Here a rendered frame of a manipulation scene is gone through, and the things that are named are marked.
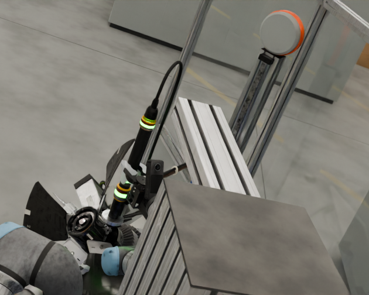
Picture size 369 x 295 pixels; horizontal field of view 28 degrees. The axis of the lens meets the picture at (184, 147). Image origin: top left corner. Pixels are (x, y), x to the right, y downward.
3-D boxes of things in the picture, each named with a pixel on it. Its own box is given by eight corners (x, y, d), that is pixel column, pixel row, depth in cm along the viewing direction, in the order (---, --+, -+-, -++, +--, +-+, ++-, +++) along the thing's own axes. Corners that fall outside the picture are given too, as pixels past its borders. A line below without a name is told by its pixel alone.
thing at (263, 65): (203, 191, 292) (263, 52, 265) (213, 198, 290) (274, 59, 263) (199, 193, 289) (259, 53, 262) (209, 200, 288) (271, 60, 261)
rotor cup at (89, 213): (106, 216, 251) (85, 194, 243) (127, 235, 241) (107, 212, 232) (76, 247, 248) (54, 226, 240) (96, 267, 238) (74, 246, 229)
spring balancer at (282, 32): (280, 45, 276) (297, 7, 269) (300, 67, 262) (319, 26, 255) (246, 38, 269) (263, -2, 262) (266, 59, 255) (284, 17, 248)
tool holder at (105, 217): (114, 208, 234) (123, 182, 230) (130, 220, 231) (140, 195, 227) (96, 216, 226) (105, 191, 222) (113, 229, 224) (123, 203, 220)
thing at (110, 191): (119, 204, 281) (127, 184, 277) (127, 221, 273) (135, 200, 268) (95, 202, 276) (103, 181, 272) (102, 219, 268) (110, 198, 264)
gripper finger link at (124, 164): (109, 174, 220) (126, 192, 215) (115, 158, 218) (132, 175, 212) (118, 173, 222) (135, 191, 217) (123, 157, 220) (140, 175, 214)
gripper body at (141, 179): (123, 196, 216) (141, 222, 208) (132, 172, 212) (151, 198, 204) (145, 195, 220) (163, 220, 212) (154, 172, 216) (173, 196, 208)
